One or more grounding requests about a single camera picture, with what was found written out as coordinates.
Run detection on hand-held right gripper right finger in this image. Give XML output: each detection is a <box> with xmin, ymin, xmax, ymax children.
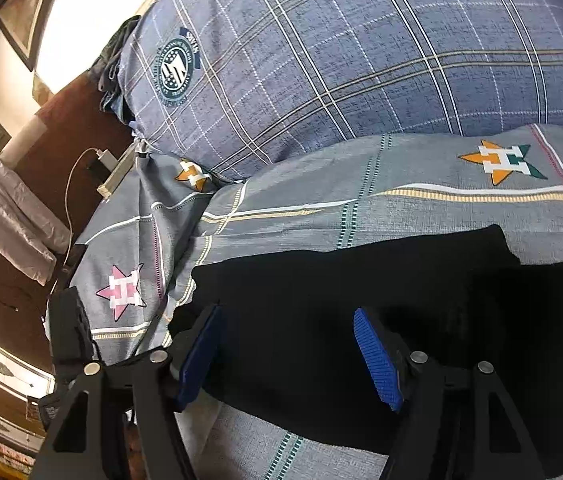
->
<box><xmin>353</xmin><ymin>307</ymin><xmax>547</xmax><ymax>480</ymax></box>

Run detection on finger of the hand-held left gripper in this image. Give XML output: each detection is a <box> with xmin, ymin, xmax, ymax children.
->
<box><xmin>48</xmin><ymin>286</ymin><xmax>100</xmax><ymax>368</ymax></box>

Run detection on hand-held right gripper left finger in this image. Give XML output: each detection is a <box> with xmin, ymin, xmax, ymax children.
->
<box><xmin>32</xmin><ymin>302</ymin><xmax>225</xmax><ymax>480</ymax></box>

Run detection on black pants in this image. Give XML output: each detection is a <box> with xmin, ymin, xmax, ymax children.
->
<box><xmin>168</xmin><ymin>224</ymin><xmax>563</xmax><ymax>461</ymax></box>

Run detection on black phone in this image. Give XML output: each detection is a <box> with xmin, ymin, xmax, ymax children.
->
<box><xmin>50</xmin><ymin>244</ymin><xmax>87</xmax><ymax>293</ymax></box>

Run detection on white hanging cloth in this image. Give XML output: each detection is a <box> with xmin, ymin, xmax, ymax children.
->
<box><xmin>0</xmin><ymin>160</ymin><xmax>72</xmax><ymax>286</ymax></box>

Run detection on white power strip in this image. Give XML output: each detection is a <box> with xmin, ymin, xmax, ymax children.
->
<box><xmin>98</xmin><ymin>142</ymin><xmax>145</xmax><ymax>200</ymax></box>

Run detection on white charger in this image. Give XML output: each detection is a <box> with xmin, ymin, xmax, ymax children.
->
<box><xmin>92</xmin><ymin>149</ymin><xmax>116</xmax><ymax>173</ymax></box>

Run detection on grey star-print bed sheet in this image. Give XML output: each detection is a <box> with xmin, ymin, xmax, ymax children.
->
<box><xmin>44</xmin><ymin>122</ymin><xmax>563</xmax><ymax>480</ymax></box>

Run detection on white roll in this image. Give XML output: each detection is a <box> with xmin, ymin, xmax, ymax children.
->
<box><xmin>2</xmin><ymin>112</ymin><xmax>45</xmax><ymax>168</ymax></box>

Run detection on brown wooden headboard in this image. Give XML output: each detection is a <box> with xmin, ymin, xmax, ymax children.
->
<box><xmin>0</xmin><ymin>72</ymin><xmax>137</xmax><ymax>361</ymax></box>

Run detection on grey crumpled clothing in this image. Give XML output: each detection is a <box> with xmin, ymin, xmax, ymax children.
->
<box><xmin>92</xmin><ymin>15</ymin><xmax>142</xmax><ymax>113</ymax></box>

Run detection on blue plaid pillow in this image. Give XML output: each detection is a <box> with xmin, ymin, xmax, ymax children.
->
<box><xmin>116</xmin><ymin>0</ymin><xmax>563</xmax><ymax>183</ymax></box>

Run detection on white charging cable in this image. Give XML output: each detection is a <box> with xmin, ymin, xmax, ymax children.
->
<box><xmin>54</xmin><ymin>147</ymin><xmax>100</xmax><ymax>293</ymax></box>

